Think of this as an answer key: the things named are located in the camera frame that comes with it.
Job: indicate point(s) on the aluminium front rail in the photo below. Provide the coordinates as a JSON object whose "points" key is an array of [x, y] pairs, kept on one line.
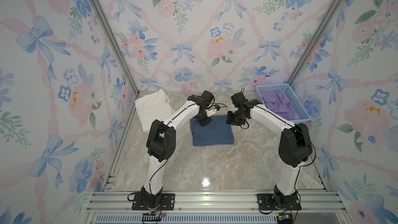
{"points": [[215, 207]]}

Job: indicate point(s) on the right aluminium corner post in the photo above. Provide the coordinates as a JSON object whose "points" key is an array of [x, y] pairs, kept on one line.
{"points": [[331, 11]]}

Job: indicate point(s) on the light blue plastic basket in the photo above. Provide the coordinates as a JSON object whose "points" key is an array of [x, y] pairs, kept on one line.
{"points": [[301, 115]]}

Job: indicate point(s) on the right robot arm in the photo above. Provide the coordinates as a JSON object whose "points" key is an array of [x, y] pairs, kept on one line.
{"points": [[295, 148]]}

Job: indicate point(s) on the blue t-shirt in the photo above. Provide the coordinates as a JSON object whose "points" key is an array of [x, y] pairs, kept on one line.
{"points": [[218, 132]]}

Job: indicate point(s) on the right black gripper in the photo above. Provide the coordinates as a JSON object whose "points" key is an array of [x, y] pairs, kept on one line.
{"points": [[229, 120]]}

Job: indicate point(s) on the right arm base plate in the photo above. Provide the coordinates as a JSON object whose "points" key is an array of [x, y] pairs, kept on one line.
{"points": [[278, 202]]}

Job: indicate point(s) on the left aluminium corner post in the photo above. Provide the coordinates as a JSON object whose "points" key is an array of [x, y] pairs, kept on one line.
{"points": [[106, 27]]}

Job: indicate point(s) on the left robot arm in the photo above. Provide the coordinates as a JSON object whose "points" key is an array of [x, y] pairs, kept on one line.
{"points": [[161, 142]]}

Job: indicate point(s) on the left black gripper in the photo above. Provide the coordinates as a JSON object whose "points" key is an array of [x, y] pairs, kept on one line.
{"points": [[209, 120]]}

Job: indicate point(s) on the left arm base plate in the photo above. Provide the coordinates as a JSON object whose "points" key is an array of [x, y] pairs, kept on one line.
{"points": [[148, 202]]}

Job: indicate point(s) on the white t-shirt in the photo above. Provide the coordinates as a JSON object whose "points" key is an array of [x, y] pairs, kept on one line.
{"points": [[151, 107]]}

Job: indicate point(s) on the small green circuit board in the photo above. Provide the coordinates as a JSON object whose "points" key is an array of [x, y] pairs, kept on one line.
{"points": [[284, 218]]}

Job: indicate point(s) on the aluminium corner post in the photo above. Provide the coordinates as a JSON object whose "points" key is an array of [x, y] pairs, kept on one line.
{"points": [[106, 27], [331, 11]]}

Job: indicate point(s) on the purple t-shirt in basket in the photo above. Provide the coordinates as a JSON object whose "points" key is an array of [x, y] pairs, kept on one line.
{"points": [[279, 103]]}

